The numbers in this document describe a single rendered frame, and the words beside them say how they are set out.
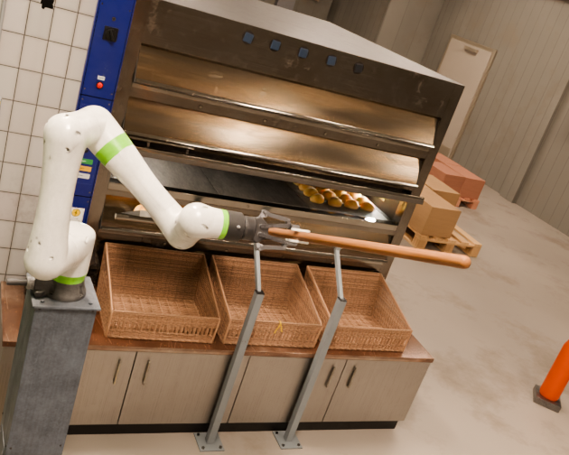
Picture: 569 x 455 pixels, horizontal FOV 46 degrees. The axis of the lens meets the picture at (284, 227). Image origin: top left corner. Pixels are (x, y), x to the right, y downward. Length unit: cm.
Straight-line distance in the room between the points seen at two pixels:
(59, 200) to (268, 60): 172
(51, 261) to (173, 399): 163
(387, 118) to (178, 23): 132
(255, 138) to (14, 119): 118
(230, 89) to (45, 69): 88
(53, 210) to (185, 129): 150
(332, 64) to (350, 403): 195
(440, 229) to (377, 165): 393
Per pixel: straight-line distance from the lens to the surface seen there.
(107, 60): 328
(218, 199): 367
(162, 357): 342
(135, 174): 212
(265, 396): 380
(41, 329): 239
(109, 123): 215
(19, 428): 264
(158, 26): 331
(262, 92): 353
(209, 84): 343
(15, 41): 326
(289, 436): 400
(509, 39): 1284
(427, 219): 766
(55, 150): 202
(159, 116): 343
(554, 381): 564
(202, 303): 369
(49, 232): 212
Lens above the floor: 242
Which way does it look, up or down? 20 degrees down
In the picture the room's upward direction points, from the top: 19 degrees clockwise
